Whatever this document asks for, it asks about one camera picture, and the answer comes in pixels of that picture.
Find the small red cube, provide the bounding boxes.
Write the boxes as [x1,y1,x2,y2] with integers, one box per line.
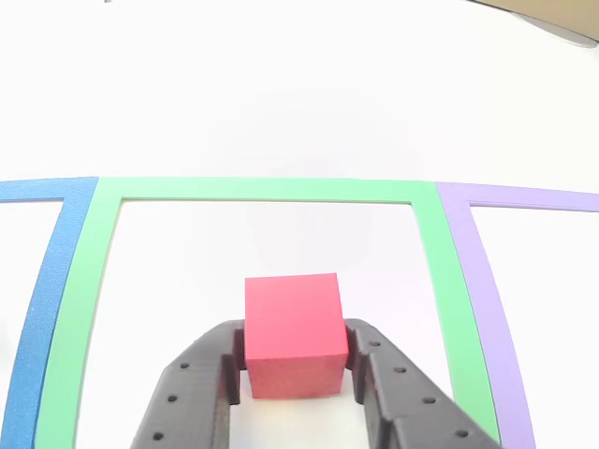
[243,273,350,399]

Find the brown cardboard box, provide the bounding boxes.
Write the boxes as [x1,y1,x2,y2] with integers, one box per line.
[476,0,599,41]

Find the purple square frame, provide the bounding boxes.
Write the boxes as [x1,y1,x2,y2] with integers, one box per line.
[434,181,599,449]

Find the blue square frame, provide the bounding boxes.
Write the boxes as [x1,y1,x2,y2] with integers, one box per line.
[0,176,99,449]

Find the green square frame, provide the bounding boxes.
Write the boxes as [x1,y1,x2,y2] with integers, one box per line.
[35,176,502,449]

